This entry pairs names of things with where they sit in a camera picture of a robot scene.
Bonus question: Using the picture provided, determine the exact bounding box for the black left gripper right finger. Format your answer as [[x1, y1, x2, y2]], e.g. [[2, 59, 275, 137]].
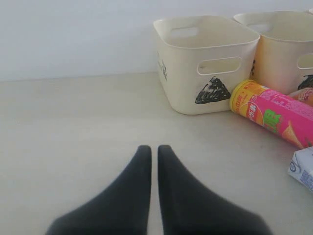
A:
[[157, 145, 272, 235]]

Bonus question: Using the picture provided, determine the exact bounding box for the orange noodle packet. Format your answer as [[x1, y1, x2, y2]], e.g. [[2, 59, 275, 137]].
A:
[[288, 88, 313, 107]]

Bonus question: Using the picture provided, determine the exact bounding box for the cream bin with square mark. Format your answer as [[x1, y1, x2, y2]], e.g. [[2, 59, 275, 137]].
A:
[[233, 11, 313, 94]]

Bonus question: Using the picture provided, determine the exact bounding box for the pink chip can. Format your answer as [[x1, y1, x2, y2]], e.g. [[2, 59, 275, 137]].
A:
[[229, 80, 313, 149]]

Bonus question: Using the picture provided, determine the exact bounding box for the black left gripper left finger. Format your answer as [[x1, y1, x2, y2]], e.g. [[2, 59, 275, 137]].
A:
[[46, 145, 152, 235]]

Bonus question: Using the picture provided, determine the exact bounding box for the cream bin with triangle mark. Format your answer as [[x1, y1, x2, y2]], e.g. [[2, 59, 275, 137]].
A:
[[153, 16, 260, 115]]

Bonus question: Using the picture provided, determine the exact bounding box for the white blue milk carton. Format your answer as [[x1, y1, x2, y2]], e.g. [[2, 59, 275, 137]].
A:
[[288, 147, 313, 192]]

